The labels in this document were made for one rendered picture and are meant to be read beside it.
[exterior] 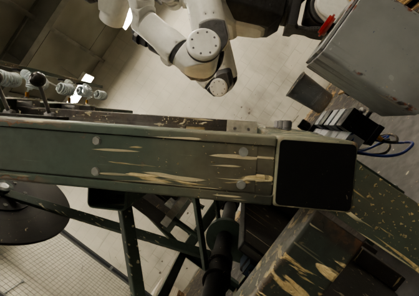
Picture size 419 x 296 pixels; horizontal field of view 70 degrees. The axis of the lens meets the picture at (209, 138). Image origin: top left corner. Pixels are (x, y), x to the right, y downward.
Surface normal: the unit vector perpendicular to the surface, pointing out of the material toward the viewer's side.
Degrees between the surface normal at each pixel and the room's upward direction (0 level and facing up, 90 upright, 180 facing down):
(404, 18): 90
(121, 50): 90
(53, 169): 90
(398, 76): 90
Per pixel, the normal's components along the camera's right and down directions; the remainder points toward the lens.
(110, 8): -0.18, 0.64
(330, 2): -0.12, 0.06
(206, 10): 0.07, -0.22
